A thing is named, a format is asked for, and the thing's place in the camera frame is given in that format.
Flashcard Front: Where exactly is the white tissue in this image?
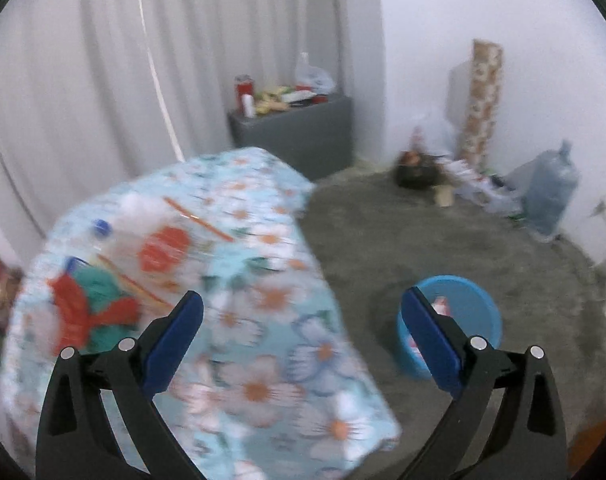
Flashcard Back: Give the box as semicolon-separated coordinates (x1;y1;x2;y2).
118;192;166;226

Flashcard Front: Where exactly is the floral tablecloth table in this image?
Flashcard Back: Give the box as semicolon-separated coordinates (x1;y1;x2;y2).
0;146;403;480

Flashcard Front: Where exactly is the grey cabinet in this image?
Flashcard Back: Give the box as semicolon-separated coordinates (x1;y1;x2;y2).
227;92;355;181

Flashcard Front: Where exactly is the blue plastic basin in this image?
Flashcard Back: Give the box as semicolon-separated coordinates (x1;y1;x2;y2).
395;275;502;381

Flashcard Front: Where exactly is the pile of snack packets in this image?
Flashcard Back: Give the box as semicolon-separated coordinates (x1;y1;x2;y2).
255;85;329;111

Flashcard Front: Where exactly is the orange chopstick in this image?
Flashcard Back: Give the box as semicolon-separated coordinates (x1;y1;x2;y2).
96;255;174;308
163;197;234;242

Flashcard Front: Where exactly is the dark basket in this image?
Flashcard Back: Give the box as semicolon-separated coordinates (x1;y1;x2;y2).
394;152;446;190

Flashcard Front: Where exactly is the white curtain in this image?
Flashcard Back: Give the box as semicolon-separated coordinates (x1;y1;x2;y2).
0;0;386;241

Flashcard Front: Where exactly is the clear plastic bottle red label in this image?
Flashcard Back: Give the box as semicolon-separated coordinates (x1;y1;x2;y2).
90;219;191;273

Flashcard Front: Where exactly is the pile of papers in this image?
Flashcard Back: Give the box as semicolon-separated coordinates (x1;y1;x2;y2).
448;157;526;216

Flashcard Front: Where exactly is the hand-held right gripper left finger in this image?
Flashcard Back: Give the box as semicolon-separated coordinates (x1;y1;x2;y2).
36;290;206;480

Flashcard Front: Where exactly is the patterned paper roll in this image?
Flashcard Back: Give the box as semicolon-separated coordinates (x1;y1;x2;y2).
458;38;504;166

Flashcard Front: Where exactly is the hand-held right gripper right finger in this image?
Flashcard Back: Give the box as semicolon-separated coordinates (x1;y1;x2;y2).
400;286;568;480

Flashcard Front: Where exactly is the clear plastic bag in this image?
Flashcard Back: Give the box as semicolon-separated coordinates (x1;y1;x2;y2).
295;52;335;93

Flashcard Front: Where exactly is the red jar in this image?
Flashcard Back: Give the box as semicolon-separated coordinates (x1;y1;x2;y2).
234;75;254;111

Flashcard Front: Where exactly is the blue water jug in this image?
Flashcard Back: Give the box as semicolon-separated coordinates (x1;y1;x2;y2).
523;140;581;241

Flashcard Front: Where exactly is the red plastic bag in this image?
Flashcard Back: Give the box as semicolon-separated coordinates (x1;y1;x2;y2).
50;275;139;346

